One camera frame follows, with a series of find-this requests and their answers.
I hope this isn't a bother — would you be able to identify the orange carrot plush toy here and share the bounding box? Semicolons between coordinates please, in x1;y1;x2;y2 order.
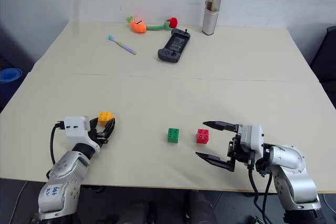
125;15;148;35

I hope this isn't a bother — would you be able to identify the clear-lidded grey toothbrush case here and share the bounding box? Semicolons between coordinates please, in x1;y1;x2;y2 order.
201;0;226;36

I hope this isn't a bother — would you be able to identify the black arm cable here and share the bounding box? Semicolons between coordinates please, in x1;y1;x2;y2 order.
46;121;66;180
246;163;274;224

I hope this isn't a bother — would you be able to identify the grey handheld game controller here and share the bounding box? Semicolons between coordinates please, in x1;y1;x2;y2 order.
157;27;192;63

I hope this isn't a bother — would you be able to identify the blue round object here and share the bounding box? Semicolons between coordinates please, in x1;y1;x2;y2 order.
0;68;23;83

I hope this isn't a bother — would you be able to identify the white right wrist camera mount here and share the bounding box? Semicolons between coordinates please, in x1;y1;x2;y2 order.
238;123;265;157

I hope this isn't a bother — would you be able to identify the green toy brick cube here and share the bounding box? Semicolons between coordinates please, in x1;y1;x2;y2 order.
166;127;181;144

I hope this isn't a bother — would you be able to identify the red rose plush green stem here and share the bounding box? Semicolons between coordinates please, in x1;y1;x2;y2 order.
145;17;180;32

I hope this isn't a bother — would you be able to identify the yellow toy brick cube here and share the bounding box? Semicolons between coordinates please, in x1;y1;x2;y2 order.
97;111;116;127

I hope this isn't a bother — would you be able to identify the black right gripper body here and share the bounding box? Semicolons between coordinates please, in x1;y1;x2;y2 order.
226;123;256;168

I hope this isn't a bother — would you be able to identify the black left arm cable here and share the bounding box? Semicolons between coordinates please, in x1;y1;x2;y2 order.
46;121;66;180

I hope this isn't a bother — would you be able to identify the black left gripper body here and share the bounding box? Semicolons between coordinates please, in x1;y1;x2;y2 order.
88;119;109;146

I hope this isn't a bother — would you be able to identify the black chair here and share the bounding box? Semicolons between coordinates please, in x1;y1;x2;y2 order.
309;25;336;84

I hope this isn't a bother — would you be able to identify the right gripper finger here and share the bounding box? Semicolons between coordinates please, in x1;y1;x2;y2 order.
195;152;236;173
202;120;238;133

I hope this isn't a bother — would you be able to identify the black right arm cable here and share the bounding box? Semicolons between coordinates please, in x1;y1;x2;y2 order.
246;163;274;224

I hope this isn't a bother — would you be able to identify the red toy brick cube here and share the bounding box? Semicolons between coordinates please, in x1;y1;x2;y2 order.
196;128;211;145

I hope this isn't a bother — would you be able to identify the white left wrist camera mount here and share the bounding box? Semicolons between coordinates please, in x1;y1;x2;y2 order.
64;115;101;154

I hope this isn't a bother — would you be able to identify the purple toothbrush with teal head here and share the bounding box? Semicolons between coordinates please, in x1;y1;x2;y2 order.
107;34;138;56

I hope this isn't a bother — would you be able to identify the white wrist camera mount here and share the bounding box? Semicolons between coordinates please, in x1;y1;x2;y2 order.
238;123;265;157
64;115;101;154

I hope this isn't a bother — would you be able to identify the thin white cable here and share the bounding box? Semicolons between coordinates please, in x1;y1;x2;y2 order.
320;193;336;210

